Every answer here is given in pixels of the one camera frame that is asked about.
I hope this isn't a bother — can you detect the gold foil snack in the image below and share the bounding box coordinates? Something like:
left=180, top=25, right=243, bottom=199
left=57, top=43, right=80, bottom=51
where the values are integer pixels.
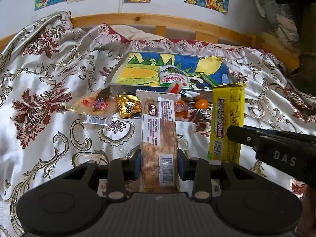
left=116, top=94, right=142, bottom=119

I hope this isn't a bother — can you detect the green white stick pack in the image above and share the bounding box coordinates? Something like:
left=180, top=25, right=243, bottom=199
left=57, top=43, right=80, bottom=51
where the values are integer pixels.
left=200, top=73, right=218, bottom=87

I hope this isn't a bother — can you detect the grey tray with drawing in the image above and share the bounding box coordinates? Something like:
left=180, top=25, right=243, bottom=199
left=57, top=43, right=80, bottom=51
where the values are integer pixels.
left=105, top=52, right=237, bottom=100

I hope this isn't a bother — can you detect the beige pillow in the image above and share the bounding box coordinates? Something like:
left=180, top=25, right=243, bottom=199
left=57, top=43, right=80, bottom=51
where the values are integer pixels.
left=110, top=25, right=166, bottom=41

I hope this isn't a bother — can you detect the person's hand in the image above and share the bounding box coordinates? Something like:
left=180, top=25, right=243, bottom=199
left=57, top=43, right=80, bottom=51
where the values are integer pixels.
left=296, top=186, right=316, bottom=237

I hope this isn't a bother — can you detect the clear biscuit bar pack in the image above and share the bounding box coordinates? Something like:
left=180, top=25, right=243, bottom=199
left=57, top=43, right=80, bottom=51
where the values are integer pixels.
left=136, top=89, right=178, bottom=192

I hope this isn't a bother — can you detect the floral satin bedspread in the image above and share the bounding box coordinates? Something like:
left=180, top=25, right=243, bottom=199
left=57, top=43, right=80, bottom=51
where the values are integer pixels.
left=1, top=12, right=315, bottom=236

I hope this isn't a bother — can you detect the small orange mandarin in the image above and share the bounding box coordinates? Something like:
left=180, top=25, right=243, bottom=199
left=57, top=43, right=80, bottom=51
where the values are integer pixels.
left=194, top=98, right=208, bottom=110

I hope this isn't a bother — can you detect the orange jelly snack bag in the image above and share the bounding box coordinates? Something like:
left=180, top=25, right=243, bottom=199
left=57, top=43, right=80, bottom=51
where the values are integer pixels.
left=166, top=81, right=190, bottom=120

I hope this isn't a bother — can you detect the rice cracker pack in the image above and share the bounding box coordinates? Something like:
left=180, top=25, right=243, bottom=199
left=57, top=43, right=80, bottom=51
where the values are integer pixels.
left=72, top=87, right=118, bottom=126

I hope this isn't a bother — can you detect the wooden bed frame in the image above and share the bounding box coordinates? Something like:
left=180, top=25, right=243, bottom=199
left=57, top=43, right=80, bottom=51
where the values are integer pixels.
left=1, top=12, right=299, bottom=73

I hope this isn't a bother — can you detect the yellow candy bar pack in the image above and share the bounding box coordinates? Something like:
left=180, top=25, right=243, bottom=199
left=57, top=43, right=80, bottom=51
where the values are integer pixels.
left=208, top=83, right=246, bottom=163

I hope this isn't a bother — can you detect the small dark red candy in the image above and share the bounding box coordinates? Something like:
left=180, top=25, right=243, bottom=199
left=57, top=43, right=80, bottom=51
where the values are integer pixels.
left=93, top=87, right=112, bottom=111

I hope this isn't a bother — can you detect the dark blue sachet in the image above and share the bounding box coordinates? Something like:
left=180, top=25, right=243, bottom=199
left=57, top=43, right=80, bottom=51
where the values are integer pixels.
left=179, top=89, right=213, bottom=102

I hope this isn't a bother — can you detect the white green pickle packet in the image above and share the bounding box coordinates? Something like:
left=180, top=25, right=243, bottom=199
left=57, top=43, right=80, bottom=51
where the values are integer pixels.
left=159, top=65, right=189, bottom=88

